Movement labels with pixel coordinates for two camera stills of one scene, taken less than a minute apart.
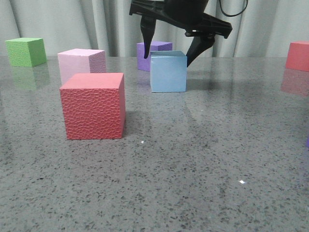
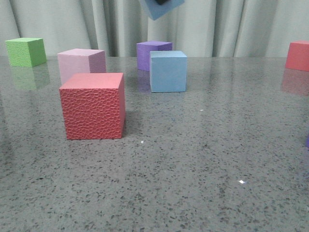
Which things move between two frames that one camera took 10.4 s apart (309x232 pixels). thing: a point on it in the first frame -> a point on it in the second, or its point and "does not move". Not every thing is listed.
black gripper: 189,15 -> 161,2
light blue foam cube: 168,71 does not move
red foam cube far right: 298,55 does not move
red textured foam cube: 93,106 does not move
